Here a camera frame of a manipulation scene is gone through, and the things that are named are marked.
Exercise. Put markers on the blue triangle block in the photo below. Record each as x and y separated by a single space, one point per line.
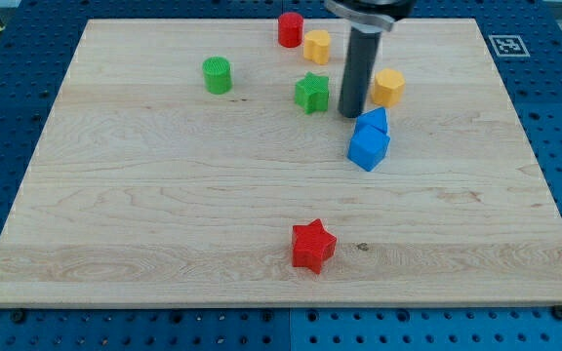
376 118

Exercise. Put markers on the red star block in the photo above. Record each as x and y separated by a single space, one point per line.
312 245

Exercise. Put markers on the wooden board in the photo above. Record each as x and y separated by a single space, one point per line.
147 191

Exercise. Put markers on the blue cube block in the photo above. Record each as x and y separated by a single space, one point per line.
368 147

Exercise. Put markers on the green star block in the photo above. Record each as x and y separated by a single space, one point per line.
312 93

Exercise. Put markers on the red cylinder block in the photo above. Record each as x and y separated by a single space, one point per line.
290 29

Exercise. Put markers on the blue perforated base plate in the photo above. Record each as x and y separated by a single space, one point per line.
36 48

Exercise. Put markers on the green cylinder block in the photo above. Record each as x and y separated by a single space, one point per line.
217 75

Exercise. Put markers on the yellow heart block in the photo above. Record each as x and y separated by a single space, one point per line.
316 46

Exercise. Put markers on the white fiducial marker tag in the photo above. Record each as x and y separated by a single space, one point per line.
509 46

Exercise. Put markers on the yellow hexagon block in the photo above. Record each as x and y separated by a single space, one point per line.
388 88

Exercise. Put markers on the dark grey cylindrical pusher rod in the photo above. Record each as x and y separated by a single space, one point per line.
362 47

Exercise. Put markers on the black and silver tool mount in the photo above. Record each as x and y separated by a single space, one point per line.
371 15

